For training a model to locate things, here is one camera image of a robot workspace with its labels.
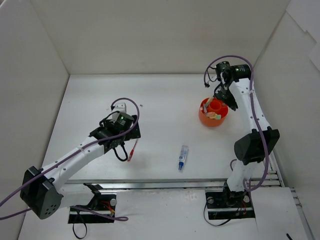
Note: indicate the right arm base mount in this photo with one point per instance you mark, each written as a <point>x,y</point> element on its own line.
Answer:
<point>218,207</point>

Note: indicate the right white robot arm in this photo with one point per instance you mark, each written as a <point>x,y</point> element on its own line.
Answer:
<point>236,90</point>

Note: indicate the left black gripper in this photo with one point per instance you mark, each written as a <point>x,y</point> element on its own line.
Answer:
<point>135,130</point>

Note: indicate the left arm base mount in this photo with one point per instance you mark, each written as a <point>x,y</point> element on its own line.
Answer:
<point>104,205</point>

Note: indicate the blue pen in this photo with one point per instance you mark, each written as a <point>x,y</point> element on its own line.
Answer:
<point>206,104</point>

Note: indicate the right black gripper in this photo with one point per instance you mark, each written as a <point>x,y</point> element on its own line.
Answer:
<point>225,94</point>

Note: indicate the orange round container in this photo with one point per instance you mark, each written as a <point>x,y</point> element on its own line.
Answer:
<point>216,106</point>

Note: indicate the aluminium rail frame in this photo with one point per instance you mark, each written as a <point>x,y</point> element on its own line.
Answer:
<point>161,193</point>

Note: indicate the yellow highlighter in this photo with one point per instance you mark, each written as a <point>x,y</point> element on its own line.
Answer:
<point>213,115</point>

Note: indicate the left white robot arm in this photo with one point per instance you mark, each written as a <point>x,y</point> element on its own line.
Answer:
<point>44,190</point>

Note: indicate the red pen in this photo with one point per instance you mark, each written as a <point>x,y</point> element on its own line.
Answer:
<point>132,150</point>

